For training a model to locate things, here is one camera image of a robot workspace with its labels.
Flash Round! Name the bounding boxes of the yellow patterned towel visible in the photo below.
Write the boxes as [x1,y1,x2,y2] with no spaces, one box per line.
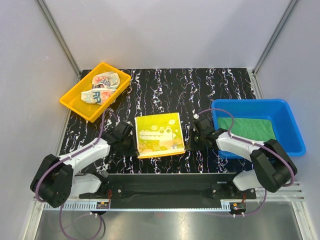
[135,112,186,159]

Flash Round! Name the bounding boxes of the green microfibre towel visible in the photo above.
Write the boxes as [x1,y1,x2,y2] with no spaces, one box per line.
[231,118,276,142]

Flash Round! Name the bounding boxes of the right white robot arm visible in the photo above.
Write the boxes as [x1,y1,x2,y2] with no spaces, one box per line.
[186,115,298,199]

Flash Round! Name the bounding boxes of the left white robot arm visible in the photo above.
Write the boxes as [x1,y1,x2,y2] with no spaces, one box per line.
[30,121,137,208]

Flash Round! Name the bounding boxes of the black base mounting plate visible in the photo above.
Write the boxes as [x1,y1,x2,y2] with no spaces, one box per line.
[79,173,257,211]

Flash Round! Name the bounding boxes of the yellow plastic tray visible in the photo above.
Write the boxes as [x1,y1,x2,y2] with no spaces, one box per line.
[59,62,131,123]

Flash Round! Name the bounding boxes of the white red printed towel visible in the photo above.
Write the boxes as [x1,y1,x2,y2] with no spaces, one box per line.
[81,71,120,105]

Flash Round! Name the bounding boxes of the blue plastic bin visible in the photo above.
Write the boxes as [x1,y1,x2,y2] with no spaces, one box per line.
[211,99,306,157]

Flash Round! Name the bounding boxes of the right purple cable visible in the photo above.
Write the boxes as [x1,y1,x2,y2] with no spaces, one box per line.
[193,108,297,217]

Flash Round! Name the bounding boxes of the purple cable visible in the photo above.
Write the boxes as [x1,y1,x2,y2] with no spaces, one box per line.
[34,108,118,239]
[193,108,297,217]

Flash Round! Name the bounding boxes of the aluminium frame rail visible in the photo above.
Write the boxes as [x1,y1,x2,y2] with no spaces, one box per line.
[44,182,304,215]

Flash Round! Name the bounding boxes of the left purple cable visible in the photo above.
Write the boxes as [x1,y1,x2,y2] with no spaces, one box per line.
[34,108,118,239]

